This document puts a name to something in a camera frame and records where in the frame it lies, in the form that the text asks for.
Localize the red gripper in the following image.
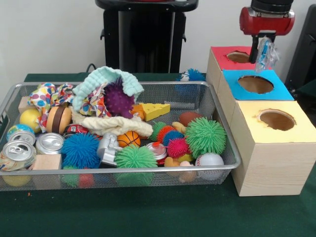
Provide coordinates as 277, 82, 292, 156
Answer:
238, 6, 296, 64

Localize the crushed clear plastic bottle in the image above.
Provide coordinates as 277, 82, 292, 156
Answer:
254, 37, 281, 74

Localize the mint green cloth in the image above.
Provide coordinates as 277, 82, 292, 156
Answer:
72, 66, 144, 112

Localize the wooden box with three holes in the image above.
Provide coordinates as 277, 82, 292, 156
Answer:
206, 45, 316, 198

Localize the silver mesh bin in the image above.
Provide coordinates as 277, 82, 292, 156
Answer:
0, 81, 242, 192

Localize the black chair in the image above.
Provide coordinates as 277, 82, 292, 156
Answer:
283, 3, 316, 104

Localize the large green spiky ball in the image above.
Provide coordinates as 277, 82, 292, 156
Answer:
185, 117, 227, 159

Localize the white baseball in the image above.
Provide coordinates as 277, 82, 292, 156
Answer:
195, 153, 225, 180

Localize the purple spiky ball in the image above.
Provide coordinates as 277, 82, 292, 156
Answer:
103, 76, 136, 119

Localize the cream cloth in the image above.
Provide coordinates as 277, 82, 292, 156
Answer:
71, 106, 154, 138

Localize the silver toy robot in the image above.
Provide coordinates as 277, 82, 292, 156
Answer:
96, 133, 123, 168

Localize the dark green tablecloth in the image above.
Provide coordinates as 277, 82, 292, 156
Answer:
0, 73, 316, 237

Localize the wooden cube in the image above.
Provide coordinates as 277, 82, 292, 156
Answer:
18, 96, 32, 113
32, 154, 62, 171

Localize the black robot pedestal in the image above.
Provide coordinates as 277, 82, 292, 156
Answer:
95, 0, 199, 74

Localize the black cable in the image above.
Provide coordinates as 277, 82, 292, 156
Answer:
85, 63, 104, 74

